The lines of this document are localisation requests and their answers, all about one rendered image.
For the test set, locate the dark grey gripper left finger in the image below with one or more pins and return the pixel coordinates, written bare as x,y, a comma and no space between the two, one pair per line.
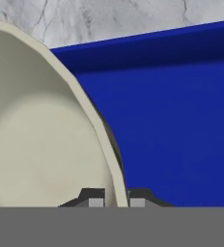
90,195

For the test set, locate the cream white bowl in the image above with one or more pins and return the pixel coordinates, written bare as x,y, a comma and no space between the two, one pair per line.
36,128

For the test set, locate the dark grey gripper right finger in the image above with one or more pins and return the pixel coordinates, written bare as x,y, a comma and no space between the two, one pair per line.
141,196

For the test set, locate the blue tray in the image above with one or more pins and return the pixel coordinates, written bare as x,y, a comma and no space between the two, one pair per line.
168,122

